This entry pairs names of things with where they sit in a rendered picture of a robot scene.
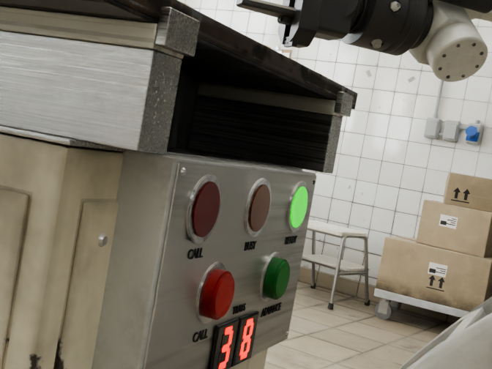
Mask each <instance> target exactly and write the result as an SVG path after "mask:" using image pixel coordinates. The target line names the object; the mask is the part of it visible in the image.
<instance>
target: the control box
mask: <svg viewBox="0 0 492 369"><path fill-rule="evenodd" d="M122 155H123V161H122V169H121V174H120V179H119V187H118V192H117V197H116V202H119V207H118V212H117V216H116V225H115V229H114V234H113V242H112V247H111V255H110V260H109V265H108V273H107V278H106V282H105V290H104V295H103V300H102V308H101V313H100V321H99V326H98V331H97V339H96V344H95V349H94V357H93V362H92V369H218V368H219V366H217V364H218V360H219V355H220V352H221V351H222V348H221V343H222V339H223V334H225V330H226V328H227V327H230V326H233V328H232V331H234V332H233V336H232V341H231V344H230V345H229V348H230V353H229V358H228V361H227V362H226V366H225V368H223V369H229V368H231V367H233V366H235V365H238V364H239V363H241V362H244V361H245V360H247V359H250V358H251V357H252V356H253V355H255V354H258V353H260V352H262V351H264V350H266V349H268V348H270V347H272V346H274V345H276V344H278V343H280V342H282V341H284V340H286V339H288V331H289V327H290V323H291V315H292V310H293V306H294V299H295V294H296V290H297V282H298V278H299V271H300V266H301V262H302V254H303V250H304V245H305V237H306V233H307V229H308V221H309V217H310V209H311V205H312V200H313V193H314V189H315V184H316V174H315V173H313V172H309V171H301V170H297V169H293V168H285V167H280V166H273V165H262V164H255V163H244V162H237V161H230V160H219V159H212V158H206V157H194V156H187V155H181V154H169V153H166V154H156V153H149V152H137V151H133V150H129V149H127V150H126V152H122ZM207 182H214V183H215V184H216V185H217V187H218V189H219V192H220V209H219V213H218V216H217V220H216V222H215V225H214V227H213V228H212V230H211V231H210V232H209V233H208V234H207V235H206V236H204V237H199V236H197V235H196V234H195V232H194V228H193V209H194V205H195V200H196V198H197V196H198V194H199V192H200V190H201V188H202V187H203V186H204V185H205V184H206V183H207ZM261 185H266V186H267V187H268V188H269V192H270V205H269V213H268V215H267V218H266V221H265V223H264V225H263V227H262V228H261V229H260V230H259V231H257V232H255V231H253V230H252V229H251V227H250V207H251V204H252V200H253V196H254V195H255V193H256V191H257V189H258V188H259V187H260V186H261ZM301 187H305V188H306V190H307V209H306V213H305V216H304V219H303V221H302V223H301V224H300V226H299V227H297V228H295V227H293V225H292V222H291V210H292V206H293V202H294V198H295V196H296V194H297V192H298V190H299V189H300V188H301ZM275 258H283V259H285V260H287V262H288V264H289V266H290V276H289V281H288V285H287V288H286V291H285V293H284V294H283V295H282V297H280V298H279V299H270V298H268V297H267V296H266V294H265V290H264V286H265V280H266V276H267V271H268V268H269V266H270V264H271V263H272V261H273V259H275ZM216 269H222V270H225V271H229V272H230V273H231V274H232V277H233V278H234V284H235V288H234V298H233V300H232V303H231V306H230V308H229V310H228V312H227V313H226V314H225V315H224V316H223V317H221V318H220V319H218V320H214V319H211V318H207V317H205V316H204V315H203V312H202V307H201V301H202V295H203V292H204V287H205V285H206V282H207V280H208V278H209V276H210V275H211V274H212V273H213V272H214V271H215V270H216ZM251 318H253V323H254V325H253V332H252V335H251V336H250V339H251V341H250V348H249V351H248V352H247V357H245V358H244V359H241V360H240V357H241V355H239V354H240V349H241V345H242V342H243V340H244V339H242V337H243V333H244V328H245V326H246V324H247V320H249V319H251Z"/></svg>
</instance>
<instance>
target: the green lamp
mask: <svg viewBox="0 0 492 369"><path fill-rule="evenodd" d="M307 205H308V192H307V190H306V188H305V187H301V188H300V189H299V190H298V192H297V194H296V196H295V198H294V202H293V206H292V210H291V222H292V225H293V227H295V228H297V227H299V226H300V224H301V223H302V221H303V219H304V216H305V213H306V209H307Z"/></svg>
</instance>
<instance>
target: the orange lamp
mask: <svg viewBox="0 0 492 369"><path fill-rule="evenodd" d="M269 205H270V192H269V188H268V187H267V186H266V185H265V184H263V185H261V186H260V187H259V188H258V189H257V191H256V193H255V195H254V196H253V200H252V204H251V207H250V227H251V229H252V230H253V231H255V232H257V231H259V230H260V229H261V228H262V227H263V225H264V223H265V221H266V219H267V215H268V213H269Z"/></svg>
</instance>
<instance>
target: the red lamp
mask: <svg viewBox="0 0 492 369"><path fill-rule="evenodd" d="M219 209H220V192H219V189H218V187H217V185H216V184H215V183H214V182H207V183H206V184H205V185H204V186H203V187H202V188H201V190H200V192H199V194H198V196H197V198H196V200H195V205H194V209H193V228H194V232H195V234H196V235H197V236H199V237H204V236H206V235H207V234H208V233H209V232H210V231H211V230H212V228H213V227H214V225H215V222H216V220H217V216H218V213H219Z"/></svg>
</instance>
